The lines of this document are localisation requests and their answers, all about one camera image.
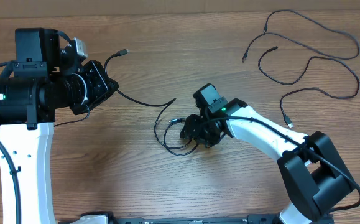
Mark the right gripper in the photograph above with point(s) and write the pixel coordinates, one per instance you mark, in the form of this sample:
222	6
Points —
191	130

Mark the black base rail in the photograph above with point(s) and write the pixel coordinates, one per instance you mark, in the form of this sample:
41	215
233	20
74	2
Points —
108	217

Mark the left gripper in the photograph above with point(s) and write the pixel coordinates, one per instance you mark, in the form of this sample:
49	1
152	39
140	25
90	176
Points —
104	86

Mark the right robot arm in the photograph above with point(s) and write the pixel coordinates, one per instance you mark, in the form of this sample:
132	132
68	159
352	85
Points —
315	176

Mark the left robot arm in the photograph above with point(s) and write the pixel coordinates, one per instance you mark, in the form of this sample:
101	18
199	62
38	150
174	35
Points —
44	77

